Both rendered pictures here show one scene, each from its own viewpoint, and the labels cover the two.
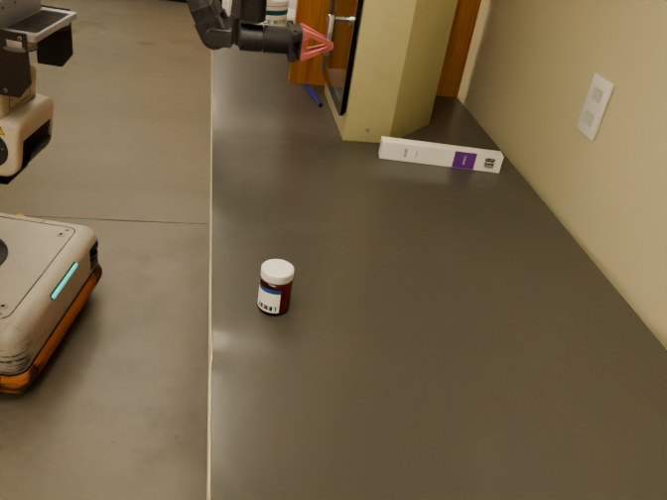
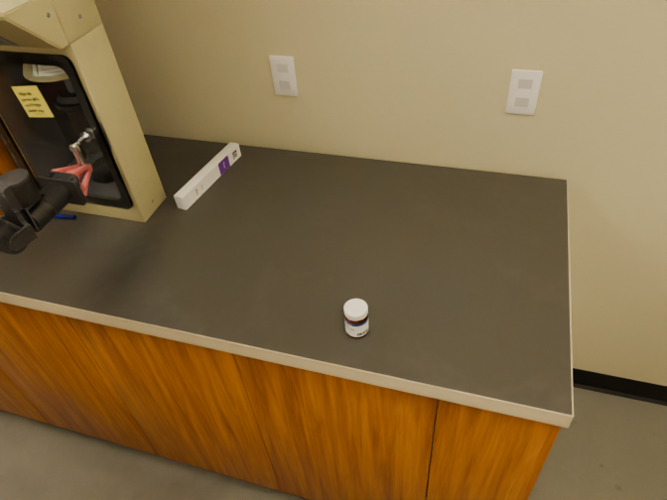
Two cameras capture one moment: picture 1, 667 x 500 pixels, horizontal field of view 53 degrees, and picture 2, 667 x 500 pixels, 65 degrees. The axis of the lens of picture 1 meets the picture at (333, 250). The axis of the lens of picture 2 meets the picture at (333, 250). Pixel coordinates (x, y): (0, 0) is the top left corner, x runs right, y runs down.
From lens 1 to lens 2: 0.81 m
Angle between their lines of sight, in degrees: 45
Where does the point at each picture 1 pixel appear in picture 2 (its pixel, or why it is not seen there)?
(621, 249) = (367, 140)
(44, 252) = not seen: outside the picture
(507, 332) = (414, 222)
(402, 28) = (130, 113)
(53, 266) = not seen: outside the picture
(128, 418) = not seen: outside the picture
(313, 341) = (399, 317)
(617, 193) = (342, 114)
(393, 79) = (145, 153)
